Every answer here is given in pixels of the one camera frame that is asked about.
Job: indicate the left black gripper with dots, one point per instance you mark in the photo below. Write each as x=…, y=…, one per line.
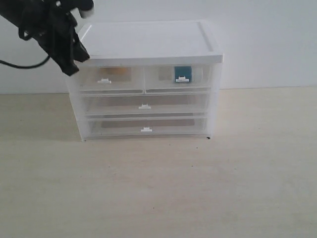
x=52, y=25

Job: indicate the yellow cheese wedge block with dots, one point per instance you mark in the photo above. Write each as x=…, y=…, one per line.
x=114, y=70

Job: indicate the wide clear drawer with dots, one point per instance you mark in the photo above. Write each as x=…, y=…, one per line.
x=187, y=125
x=116, y=105

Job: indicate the white plastic drawer cabinet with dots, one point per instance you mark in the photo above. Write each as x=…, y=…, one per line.
x=147, y=44

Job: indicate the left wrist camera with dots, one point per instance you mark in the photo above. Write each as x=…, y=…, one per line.
x=85, y=7

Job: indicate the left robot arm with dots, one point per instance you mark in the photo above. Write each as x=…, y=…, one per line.
x=11, y=10

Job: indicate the blue bottle white cap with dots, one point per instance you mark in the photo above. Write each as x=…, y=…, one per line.
x=188, y=74

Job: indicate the middle wide clear drawer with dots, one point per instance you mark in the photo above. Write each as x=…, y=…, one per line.
x=116, y=105

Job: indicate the bottom wide clear drawer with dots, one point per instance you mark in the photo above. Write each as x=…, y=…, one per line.
x=187, y=125

